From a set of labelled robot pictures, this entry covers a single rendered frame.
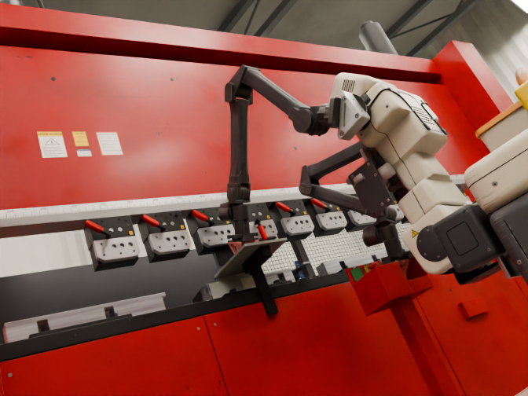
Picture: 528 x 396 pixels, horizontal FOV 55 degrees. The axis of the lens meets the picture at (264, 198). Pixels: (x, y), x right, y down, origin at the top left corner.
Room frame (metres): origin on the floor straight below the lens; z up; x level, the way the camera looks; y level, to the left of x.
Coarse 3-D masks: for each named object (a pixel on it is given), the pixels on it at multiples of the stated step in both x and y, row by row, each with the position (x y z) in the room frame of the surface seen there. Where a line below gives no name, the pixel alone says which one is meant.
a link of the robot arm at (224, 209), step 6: (228, 192) 1.69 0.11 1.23; (234, 192) 1.68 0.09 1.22; (228, 198) 1.70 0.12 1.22; (234, 198) 1.69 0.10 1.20; (222, 204) 1.76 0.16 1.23; (228, 204) 1.75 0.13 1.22; (222, 210) 1.76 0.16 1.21; (228, 210) 1.74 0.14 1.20; (222, 216) 1.77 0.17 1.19; (228, 216) 1.75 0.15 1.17
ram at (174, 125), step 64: (0, 64) 1.43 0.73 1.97; (64, 64) 1.58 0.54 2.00; (128, 64) 1.75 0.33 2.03; (192, 64) 1.95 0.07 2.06; (0, 128) 1.41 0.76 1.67; (64, 128) 1.54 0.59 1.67; (128, 128) 1.69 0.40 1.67; (192, 128) 1.87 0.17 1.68; (256, 128) 2.08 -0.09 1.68; (448, 128) 3.01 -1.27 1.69; (0, 192) 1.38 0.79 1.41; (64, 192) 1.51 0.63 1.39; (128, 192) 1.65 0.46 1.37; (192, 192) 1.81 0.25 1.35
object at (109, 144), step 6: (96, 132) 1.61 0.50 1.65; (102, 132) 1.63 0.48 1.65; (108, 132) 1.64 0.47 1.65; (114, 132) 1.65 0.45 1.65; (102, 138) 1.62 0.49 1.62; (108, 138) 1.64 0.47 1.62; (114, 138) 1.65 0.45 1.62; (102, 144) 1.62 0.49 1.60; (108, 144) 1.63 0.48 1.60; (114, 144) 1.65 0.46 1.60; (102, 150) 1.61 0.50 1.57; (108, 150) 1.63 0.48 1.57; (114, 150) 1.64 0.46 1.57; (120, 150) 1.66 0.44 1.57
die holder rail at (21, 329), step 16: (112, 304) 1.56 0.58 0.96; (128, 304) 1.59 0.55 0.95; (144, 304) 1.62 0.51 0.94; (160, 304) 1.66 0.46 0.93; (32, 320) 1.41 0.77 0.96; (48, 320) 1.44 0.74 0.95; (64, 320) 1.47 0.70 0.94; (80, 320) 1.49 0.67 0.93; (96, 320) 1.52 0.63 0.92; (16, 336) 1.38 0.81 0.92
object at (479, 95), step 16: (448, 48) 3.06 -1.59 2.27; (464, 48) 3.09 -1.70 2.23; (448, 64) 3.11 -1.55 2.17; (464, 64) 3.04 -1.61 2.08; (480, 64) 3.12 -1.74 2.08; (448, 80) 3.16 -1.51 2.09; (464, 80) 3.08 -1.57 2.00; (480, 80) 3.03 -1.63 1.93; (496, 80) 3.16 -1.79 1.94; (464, 96) 3.13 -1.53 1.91; (480, 96) 3.06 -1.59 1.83; (496, 96) 3.07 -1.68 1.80; (464, 112) 3.18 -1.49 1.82; (480, 112) 3.11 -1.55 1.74; (496, 112) 3.04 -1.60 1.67
